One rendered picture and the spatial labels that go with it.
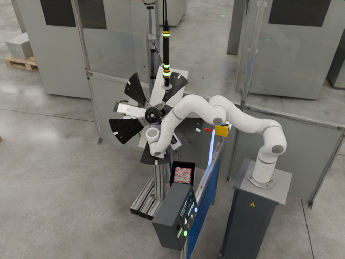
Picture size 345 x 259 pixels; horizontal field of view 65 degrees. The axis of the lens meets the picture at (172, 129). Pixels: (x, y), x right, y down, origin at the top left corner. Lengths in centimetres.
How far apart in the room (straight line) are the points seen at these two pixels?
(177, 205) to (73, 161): 235
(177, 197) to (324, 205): 218
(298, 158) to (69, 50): 329
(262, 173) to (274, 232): 113
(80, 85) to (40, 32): 90
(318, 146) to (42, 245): 261
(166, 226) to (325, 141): 178
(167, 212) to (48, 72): 372
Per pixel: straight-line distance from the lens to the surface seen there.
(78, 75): 445
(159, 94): 226
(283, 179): 201
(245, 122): 159
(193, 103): 151
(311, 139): 268
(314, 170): 291
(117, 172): 326
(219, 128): 213
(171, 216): 131
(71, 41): 425
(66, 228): 293
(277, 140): 163
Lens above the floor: 233
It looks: 38 degrees down
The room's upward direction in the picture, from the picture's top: straight up
